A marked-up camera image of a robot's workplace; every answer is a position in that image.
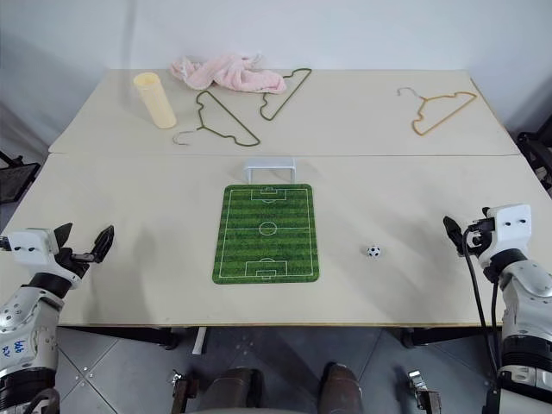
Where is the cream plastic cylinder cup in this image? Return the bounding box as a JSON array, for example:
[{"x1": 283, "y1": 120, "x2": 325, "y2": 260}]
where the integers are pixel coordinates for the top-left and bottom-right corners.
[{"x1": 132, "y1": 72, "x2": 178, "y2": 130}]

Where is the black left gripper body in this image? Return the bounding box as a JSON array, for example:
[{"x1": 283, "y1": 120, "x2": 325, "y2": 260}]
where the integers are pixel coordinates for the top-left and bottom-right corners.
[{"x1": 53, "y1": 246, "x2": 94, "y2": 280}]

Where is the dark rounded shape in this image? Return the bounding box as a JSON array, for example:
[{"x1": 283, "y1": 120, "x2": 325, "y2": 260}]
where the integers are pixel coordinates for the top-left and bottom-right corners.
[
  {"x1": 317, "y1": 361, "x2": 374, "y2": 414},
  {"x1": 201, "y1": 367, "x2": 265, "y2": 414}
]

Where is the green hanger with silver hook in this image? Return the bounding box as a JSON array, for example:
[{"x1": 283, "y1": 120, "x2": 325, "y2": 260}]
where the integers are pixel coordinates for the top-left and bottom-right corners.
[{"x1": 172, "y1": 91, "x2": 261, "y2": 148}]

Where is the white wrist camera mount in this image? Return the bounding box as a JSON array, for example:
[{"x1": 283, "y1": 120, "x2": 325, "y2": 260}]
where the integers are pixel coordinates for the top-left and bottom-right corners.
[
  {"x1": 0, "y1": 227, "x2": 82, "y2": 289},
  {"x1": 475, "y1": 203, "x2": 533, "y2": 269}
]

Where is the yellow wire hanger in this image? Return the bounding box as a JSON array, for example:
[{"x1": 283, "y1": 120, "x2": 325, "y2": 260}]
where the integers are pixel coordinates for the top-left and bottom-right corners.
[{"x1": 396, "y1": 86, "x2": 480, "y2": 138}]

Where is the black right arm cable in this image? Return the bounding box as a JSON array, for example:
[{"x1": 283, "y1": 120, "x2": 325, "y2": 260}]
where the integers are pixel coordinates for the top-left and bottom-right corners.
[{"x1": 461, "y1": 225, "x2": 504, "y2": 373}]

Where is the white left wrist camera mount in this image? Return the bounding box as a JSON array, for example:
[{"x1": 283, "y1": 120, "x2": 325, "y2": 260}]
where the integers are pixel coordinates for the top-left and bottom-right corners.
[{"x1": 0, "y1": 227, "x2": 82, "y2": 289}]

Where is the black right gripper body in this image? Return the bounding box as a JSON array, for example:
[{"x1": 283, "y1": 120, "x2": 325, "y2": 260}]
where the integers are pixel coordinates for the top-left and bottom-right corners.
[{"x1": 462, "y1": 216, "x2": 498, "y2": 252}]

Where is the metal caster clamp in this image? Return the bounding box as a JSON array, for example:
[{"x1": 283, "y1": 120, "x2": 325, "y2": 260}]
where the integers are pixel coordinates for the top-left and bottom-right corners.
[
  {"x1": 169, "y1": 367, "x2": 200, "y2": 414},
  {"x1": 406, "y1": 367, "x2": 444, "y2": 414}
]

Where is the black chair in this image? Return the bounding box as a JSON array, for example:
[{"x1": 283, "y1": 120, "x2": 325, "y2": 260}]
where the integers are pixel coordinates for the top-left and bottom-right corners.
[{"x1": 0, "y1": 149, "x2": 42, "y2": 206}]

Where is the pink towel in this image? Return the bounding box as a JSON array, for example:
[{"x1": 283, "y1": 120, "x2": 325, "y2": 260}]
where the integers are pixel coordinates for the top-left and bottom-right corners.
[{"x1": 169, "y1": 53, "x2": 288, "y2": 94}]

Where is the small white goal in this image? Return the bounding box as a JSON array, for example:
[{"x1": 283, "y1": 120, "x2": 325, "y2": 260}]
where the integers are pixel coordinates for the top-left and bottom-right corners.
[{"x1": 242, "y1": 157, "x2": 298, "y2": 185}]

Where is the black table leg frame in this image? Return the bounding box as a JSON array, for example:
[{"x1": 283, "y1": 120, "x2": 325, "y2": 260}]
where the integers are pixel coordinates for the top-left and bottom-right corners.
[
  {"x1": 75, "y1": 326, "x2": 183, "y2": 351},
  {"x1": 399, "y1": 326, "x2": 506, "y2": 348}
]

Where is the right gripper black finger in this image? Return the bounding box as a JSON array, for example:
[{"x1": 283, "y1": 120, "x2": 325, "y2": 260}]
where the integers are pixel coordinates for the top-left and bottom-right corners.
[{"x1": 442, "y1": 216, "x2": 466, "y2": 258}]

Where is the green wire hanger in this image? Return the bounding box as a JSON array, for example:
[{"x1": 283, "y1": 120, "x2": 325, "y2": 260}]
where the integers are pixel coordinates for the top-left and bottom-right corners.
[{"x1": 259, "y1": 67, "x2": 313, "y2": 122}]

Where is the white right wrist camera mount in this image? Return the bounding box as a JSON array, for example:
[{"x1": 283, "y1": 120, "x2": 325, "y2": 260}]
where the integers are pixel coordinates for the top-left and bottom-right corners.
[{"x1": 475, "y1": 203, "x2": 533, "y2": 269}]

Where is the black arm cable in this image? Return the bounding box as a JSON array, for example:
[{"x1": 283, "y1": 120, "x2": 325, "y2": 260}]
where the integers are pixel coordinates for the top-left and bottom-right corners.
[
  {"x1": 461, "y1": 225, "x2": 504, "y2": 373},
  {"x1": 23, "y1": 386, "x2": 62, "y2": 414}
]

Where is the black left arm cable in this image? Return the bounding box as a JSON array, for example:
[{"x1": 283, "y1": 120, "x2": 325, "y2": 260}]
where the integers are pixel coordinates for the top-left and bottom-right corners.
[{"x1": 23, "y1": 386, "x2": 62, "y2": 414}]

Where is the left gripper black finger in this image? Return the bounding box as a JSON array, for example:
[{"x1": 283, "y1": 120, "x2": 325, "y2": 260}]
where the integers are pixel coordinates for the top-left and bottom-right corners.
[
  {"x1": 87, "y1": 223, "x2": 116, "y2": 264},
  {"x1": 53, "y1": 222, "x2": 74, "y2": 253}
]

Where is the black office chair base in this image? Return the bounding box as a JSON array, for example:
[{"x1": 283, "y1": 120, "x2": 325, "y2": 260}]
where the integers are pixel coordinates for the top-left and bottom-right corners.
[{"x1": 516, "y1": 128, "x2": 552, "y2": 196}]

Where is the green soccer field mat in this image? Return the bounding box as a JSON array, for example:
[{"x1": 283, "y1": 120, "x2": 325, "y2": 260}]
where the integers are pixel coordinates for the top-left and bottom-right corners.
[{"x1": 210, "y1": 183, "x2": 323, "y2": 286}]

